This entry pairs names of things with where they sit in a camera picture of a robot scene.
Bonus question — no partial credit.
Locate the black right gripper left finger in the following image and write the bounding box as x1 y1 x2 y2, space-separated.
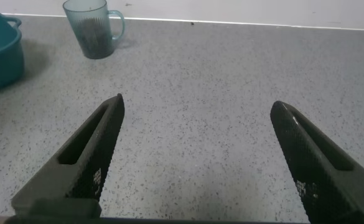
11 93 126 218

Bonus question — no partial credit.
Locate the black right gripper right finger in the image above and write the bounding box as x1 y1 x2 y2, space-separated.
269 100 364 224

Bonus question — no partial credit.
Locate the translucent teal ribbed cup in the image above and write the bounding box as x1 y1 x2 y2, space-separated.
62 0 126 60

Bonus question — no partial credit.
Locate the teal square plastic basin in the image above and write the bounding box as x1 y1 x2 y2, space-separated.
0 11 26 96

